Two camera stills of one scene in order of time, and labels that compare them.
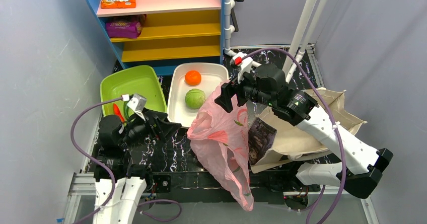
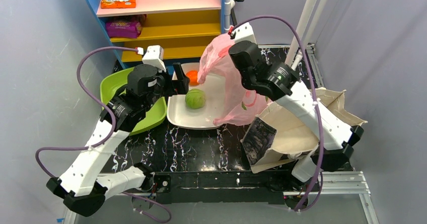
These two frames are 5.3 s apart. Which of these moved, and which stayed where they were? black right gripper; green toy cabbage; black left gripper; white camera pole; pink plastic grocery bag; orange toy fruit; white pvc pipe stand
Moved: pink plastic grocery bag; black right gripper; black left gripper
Stayed: orange toy fruit; white pvc pipe stand; green toy cabbage; white camera pole
